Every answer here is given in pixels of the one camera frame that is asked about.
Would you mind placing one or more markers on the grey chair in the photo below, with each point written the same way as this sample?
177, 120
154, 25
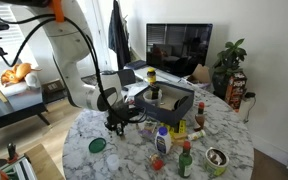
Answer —
129, 76

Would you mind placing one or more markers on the small white bottle green cap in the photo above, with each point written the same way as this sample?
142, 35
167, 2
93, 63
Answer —
196, 135

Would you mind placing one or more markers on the green white crate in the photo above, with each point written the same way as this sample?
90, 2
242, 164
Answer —
19, 170

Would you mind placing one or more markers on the brown sauce bottle red cap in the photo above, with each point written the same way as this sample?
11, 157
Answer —
199, 118

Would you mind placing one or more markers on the grey sofa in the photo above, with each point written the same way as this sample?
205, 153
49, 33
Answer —
4, 90

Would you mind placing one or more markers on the small jar red lid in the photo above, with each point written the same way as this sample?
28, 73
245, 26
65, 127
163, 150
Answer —
156, 162

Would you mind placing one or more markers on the green round lid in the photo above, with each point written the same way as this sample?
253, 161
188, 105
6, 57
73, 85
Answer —
97, 145

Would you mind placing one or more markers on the dark blue book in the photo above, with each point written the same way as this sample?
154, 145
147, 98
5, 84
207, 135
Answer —
135, 64

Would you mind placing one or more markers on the open brown cardboard box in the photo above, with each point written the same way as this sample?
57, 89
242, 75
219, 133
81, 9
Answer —
201, 74

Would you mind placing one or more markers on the dark blue open shoebox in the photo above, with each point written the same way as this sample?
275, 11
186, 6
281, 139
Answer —
164, 113

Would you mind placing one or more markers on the open green tin can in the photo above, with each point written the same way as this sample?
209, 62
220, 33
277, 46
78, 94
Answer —
216, 163

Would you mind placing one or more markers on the patterned floor rug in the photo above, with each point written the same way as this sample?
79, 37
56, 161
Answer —
89, 80

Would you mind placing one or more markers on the yellow lid vitamin bottle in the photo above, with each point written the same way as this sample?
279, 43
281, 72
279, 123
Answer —
151, 76

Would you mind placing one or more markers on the white cup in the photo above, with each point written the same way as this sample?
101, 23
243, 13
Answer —
148, 98

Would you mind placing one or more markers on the yellow flat box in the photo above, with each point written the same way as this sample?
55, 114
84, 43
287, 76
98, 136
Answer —
181, 126

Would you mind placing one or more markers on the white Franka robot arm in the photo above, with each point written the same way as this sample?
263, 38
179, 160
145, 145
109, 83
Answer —
74, 50

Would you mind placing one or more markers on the black red hand tool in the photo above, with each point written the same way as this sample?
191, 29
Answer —
11, 151

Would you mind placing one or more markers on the small cardboard box with label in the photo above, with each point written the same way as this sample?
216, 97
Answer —
52, 86

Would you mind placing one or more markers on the black flat screen television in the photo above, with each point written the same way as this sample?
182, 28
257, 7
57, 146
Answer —
184, 46

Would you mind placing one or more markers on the black coffee table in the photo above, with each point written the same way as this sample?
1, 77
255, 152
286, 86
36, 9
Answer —
14, 110

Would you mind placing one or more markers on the clear plastic cup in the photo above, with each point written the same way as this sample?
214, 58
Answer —
112, 162

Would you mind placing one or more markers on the white bottle blue cap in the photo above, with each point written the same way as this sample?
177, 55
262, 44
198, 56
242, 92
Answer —
163, 142

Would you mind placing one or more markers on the black round object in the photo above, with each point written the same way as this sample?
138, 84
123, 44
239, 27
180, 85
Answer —
180, 103

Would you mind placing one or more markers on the dark bottle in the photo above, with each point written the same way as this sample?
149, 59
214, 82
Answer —
154, 91

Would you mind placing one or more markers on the green potted plant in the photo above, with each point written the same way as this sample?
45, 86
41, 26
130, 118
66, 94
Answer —
229, 61

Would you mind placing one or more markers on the white door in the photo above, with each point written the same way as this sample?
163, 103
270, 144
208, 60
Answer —
100, 33

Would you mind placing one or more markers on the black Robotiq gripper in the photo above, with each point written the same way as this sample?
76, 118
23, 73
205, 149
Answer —
122, 115

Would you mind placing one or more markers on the tan wooden piece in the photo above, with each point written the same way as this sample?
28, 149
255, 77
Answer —
179, 140

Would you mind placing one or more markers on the white television stand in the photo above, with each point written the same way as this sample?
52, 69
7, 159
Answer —
167, 77

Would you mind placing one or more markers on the orange black game box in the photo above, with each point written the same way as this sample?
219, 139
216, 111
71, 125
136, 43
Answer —
235, 90

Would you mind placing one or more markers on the green bottle red cap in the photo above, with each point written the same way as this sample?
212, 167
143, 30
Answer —
185, 163

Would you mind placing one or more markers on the orange plush toy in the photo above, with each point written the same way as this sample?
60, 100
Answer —
15, 74

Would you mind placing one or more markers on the black remote control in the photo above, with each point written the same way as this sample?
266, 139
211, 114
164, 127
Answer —
125, 89

